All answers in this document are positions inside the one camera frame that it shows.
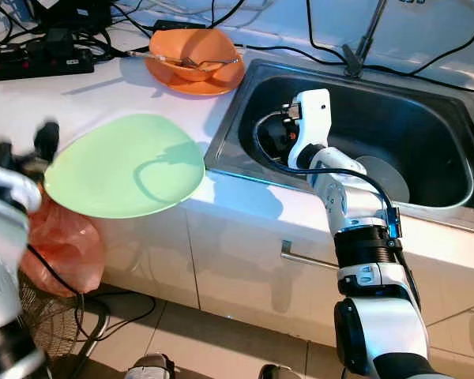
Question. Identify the light green plate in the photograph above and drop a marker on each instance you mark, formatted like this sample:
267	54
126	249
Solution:
122	166

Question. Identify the white ceramic bowl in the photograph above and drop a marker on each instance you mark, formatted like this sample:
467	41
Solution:
387	178

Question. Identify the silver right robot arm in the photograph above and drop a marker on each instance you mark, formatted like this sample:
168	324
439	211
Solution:
387	332

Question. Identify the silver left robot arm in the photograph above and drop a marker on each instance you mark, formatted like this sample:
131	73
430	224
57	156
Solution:
8	276

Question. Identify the white kitchen cabinet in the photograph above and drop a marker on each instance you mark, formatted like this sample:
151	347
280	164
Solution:
229	260

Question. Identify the black power strip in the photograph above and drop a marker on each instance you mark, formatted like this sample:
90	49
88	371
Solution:
31	61

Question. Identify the orange plastic bag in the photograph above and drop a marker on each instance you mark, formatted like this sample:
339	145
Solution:
71	253

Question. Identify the orange plate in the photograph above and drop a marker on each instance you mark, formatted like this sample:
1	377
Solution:
201	87

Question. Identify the metal faucet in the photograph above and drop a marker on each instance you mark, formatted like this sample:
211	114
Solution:
362	47

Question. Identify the stainless steel sink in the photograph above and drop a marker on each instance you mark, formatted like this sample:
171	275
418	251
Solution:
411	118

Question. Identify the black power adapter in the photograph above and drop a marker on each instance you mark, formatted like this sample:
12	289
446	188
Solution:
71	14

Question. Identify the orange bowl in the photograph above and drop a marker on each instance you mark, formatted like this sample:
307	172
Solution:
193	43

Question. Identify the small black box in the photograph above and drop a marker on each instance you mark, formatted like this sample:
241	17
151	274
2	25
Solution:
182	25

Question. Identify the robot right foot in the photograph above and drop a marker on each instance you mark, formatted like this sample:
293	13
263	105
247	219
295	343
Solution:
276	373

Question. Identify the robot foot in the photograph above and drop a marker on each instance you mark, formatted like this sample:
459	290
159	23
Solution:
150	367
276	373

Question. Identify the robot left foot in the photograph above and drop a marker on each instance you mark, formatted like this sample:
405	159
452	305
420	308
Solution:
150	367

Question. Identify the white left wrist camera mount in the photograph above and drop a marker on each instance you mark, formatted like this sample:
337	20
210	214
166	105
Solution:
8	185

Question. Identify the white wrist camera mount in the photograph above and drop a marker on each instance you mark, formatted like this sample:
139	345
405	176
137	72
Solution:
314	118
8	185

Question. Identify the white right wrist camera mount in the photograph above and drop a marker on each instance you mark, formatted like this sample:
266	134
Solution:
314	118

